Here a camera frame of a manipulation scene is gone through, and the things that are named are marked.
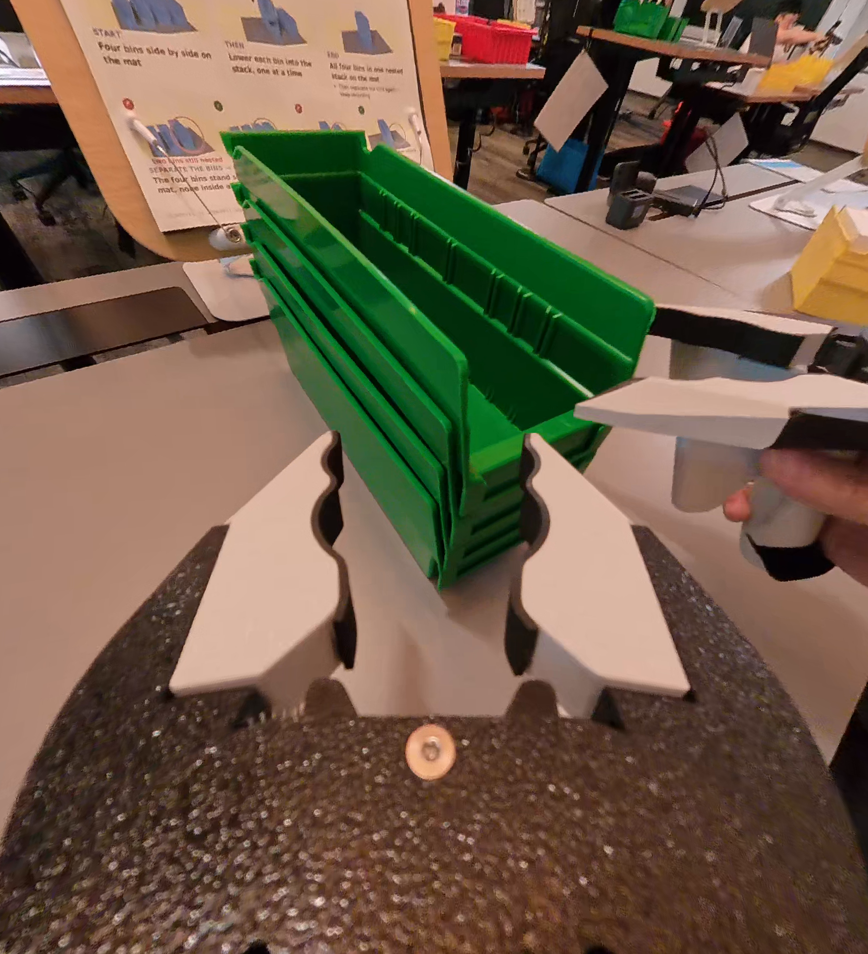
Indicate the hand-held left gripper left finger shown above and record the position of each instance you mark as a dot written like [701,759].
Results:
[270,596]

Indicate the grey hanging sheet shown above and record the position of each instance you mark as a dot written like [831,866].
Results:
[572,101]
[721,145]

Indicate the black charger dock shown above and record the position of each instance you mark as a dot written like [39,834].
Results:
[627,201]

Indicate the white poster clip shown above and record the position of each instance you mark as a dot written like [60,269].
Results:
[139,130]
[413,123]

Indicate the black power brick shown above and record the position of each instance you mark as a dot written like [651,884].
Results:
[691,200]

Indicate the red plastic bin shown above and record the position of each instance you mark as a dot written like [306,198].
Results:
[493,41]

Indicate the wooden desk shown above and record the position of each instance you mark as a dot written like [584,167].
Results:
[493,71]
[665,46]

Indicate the blue bag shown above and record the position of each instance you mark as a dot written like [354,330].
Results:
[564,168]

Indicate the white stand knob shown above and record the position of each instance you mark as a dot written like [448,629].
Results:
[225,237]

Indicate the green bin stack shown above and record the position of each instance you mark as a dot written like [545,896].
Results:
[642,19]

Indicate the yellow plastic bin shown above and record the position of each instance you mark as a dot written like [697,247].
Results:
[443,37]

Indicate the instruction sheet on board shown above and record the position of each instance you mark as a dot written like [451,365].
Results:
[46,112]

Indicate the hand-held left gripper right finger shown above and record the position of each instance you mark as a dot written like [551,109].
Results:
[590,596]

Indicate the green plastic bin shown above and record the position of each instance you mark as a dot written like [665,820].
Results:
[374,416]
[374,369]
[374,458]
[374,309]

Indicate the stack of yellow bins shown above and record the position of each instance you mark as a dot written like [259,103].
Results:
[851,291]
[795,74]

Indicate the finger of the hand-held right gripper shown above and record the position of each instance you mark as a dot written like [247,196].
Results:
[702,406]
[776,324]

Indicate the white tablet stand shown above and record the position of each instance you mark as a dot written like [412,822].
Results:
[780,205]

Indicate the instruction poster sheet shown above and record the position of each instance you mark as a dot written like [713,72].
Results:
[180,74]

